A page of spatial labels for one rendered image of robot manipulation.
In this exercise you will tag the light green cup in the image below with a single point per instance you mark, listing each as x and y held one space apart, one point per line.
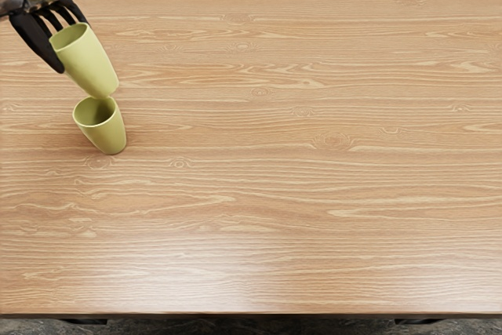
105 131
87 61

